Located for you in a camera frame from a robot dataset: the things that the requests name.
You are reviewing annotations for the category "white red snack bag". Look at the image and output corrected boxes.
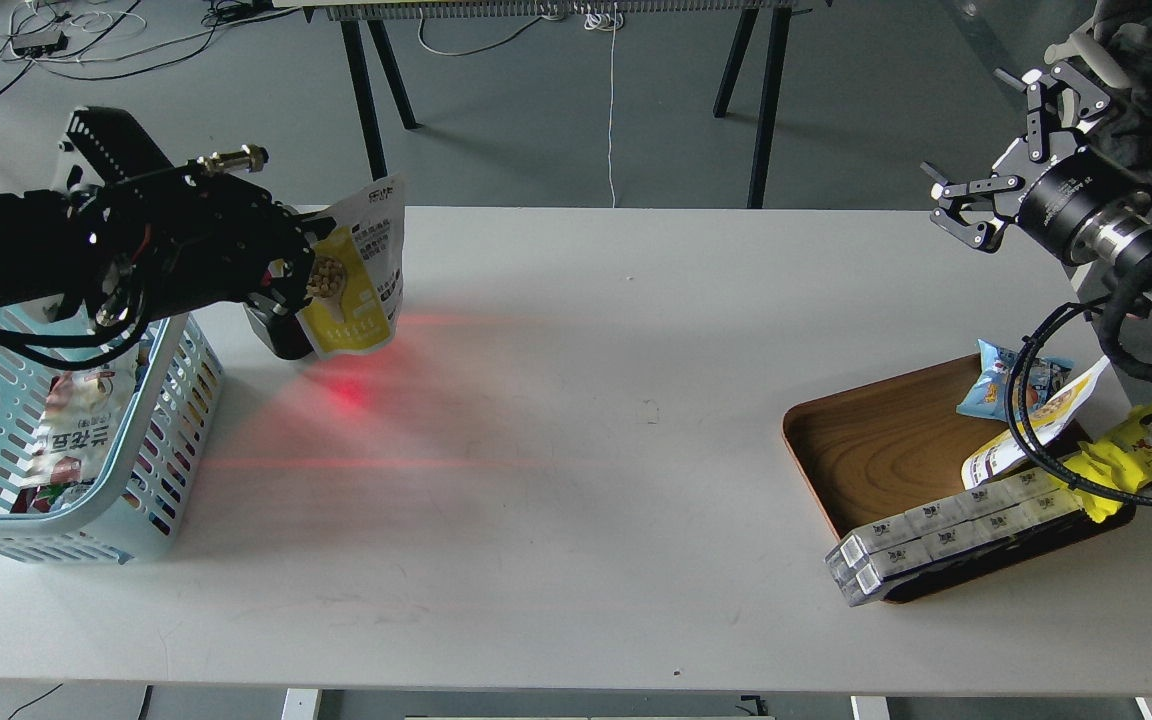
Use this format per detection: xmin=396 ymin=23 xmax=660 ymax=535
xmin=10 ymin=340 xmax=152 ymax=514

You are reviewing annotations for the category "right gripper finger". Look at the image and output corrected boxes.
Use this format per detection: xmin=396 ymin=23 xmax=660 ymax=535
xmin=995 ymin=61 xmax=1114 ymax=164
xmin=920 ymin=161 xmax=1026 ymax=252

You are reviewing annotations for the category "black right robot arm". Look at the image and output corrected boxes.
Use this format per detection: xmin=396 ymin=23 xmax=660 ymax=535
xmin=922 ymin=61 xmax=1152 ymax=382

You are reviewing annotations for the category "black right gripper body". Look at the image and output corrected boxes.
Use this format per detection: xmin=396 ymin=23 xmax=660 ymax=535
xmin=996 ymin=135 xmax=1152 ymax=266

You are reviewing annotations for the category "blue snack packet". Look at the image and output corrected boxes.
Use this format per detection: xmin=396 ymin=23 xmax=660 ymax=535
xmin=955 ymin=338 xmax=1075 ymax=420

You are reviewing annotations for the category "yellow cartoon snack bag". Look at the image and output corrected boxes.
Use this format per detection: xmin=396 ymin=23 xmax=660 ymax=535
xmin=1062 ymin=401 xmax=1152 ymax=493

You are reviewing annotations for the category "yellow white snack pouch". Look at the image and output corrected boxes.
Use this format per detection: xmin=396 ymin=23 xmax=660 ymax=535
xmin=297 ymin=176 xmax=406 ymax=359

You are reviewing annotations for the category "brown wooden tray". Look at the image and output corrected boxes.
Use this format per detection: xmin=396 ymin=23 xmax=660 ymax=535
xmin=782 ymin=356 xmax=1137 ymax=556

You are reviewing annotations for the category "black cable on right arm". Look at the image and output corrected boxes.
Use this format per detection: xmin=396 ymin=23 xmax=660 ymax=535
xmin=1005 ymin=295 xmax=1152 ymax=516

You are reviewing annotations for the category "black legged background table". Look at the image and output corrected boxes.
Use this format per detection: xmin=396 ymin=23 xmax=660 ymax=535
xmin=271 ymin=0 xmax=832 ymax=209

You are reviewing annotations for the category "light blue plastic basket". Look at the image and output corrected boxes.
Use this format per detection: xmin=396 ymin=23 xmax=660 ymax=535
xmin=0 ymin=314 xmax=223 ymax=564

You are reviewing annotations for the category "black barcode scanner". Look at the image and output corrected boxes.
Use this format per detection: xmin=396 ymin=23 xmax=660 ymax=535
xmin=242 ymin=300 xmax=314 ymax=361

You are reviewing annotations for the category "white hanging cord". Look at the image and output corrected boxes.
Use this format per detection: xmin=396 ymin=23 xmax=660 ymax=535
xmin=576 ymin=5 xmax=627 ymax=209

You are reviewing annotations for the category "floor cables and power strip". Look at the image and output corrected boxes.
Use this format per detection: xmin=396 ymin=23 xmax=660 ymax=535
xmin=0 ymin=0 xmax=276 ymax=141

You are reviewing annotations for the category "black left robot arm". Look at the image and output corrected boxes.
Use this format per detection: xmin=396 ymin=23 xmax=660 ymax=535
xmin=0 ymin=106 xmax=338 ymax=372

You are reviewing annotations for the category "white long snack box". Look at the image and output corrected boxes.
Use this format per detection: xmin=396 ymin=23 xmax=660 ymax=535
xmin=824 ymin=469 xmax=1091 ymax=607

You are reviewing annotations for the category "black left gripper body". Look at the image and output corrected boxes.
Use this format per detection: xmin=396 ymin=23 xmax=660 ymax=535
xmin=56 ymin=106 xmax=314 ymax=320

